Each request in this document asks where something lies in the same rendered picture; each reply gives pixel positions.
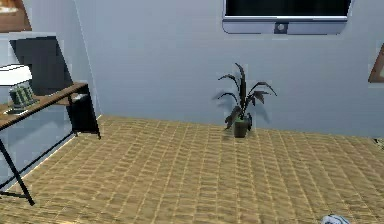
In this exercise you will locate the dark leafy potted house plant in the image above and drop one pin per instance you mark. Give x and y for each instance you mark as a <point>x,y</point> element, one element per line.
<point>242,110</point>

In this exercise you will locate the white crumpled cloth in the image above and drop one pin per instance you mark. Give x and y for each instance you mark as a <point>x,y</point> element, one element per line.
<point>334,219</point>

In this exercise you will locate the wooden table with black legs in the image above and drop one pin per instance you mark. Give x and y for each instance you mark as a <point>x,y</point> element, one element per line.
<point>50,100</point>

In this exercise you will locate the grey wall television set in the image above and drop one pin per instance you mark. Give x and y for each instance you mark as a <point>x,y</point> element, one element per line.
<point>286,16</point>

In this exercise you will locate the brown framed wall picture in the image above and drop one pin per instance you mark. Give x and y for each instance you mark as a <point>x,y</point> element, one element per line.
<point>13,16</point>

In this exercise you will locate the white shade green table lamp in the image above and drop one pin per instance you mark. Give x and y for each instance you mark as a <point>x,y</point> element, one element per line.
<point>20,90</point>

